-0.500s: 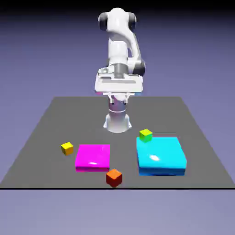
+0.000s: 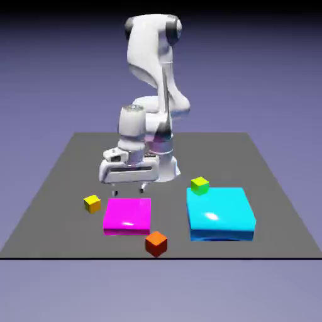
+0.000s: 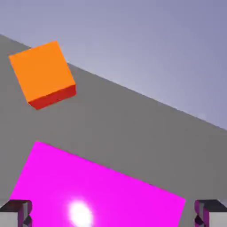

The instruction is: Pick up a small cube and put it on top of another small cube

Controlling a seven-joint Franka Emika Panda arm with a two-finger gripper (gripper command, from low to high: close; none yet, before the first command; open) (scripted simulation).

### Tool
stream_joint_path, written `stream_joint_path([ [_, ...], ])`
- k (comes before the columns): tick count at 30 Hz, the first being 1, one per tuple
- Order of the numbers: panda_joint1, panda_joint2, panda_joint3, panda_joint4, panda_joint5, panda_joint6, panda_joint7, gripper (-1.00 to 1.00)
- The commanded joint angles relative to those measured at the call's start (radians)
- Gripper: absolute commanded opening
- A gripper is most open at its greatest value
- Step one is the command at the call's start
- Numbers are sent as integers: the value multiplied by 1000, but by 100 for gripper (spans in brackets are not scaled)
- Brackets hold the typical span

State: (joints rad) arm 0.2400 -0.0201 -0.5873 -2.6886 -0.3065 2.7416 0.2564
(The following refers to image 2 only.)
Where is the large cyan box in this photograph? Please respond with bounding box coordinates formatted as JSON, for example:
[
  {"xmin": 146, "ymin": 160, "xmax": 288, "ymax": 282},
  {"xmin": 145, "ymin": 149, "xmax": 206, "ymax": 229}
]
[{"xmin": 186, "ymin": 187, "xmax": 257, "ymax": 242}]

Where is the large magenta box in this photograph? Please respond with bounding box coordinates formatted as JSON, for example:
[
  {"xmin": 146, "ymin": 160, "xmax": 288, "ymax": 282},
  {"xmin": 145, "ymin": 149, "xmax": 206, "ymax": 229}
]
[{"xmin": 103, "ymin": 197, "xmax": 152, "ymax": 236}]

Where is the small orange cube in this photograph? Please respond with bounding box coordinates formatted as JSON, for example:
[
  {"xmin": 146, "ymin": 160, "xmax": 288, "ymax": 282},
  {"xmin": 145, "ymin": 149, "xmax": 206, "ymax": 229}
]
[{"xmin": 145, "ymin": 230, "xmax": 169, "ymax": 258}]

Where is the small green cube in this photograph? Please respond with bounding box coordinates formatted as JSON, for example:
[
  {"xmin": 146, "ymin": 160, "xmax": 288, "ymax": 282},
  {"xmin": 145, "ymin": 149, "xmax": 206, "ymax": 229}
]
[{"xmin": 190, "ymin": 176, "xmax": 210, "ymax": 196}]

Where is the small yellow cube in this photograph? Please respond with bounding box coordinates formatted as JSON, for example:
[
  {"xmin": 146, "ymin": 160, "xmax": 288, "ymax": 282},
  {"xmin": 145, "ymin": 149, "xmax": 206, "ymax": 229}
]
[{"xmin": 83, "ymin": 194, "xmax": 102, "ymax": 214}]

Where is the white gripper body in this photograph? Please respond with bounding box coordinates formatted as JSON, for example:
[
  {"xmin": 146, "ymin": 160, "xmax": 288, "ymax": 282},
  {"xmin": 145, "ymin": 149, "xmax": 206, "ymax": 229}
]
[{"xmin": 98, "ymin": 155, "xmax": 161, "ymax": 185}]

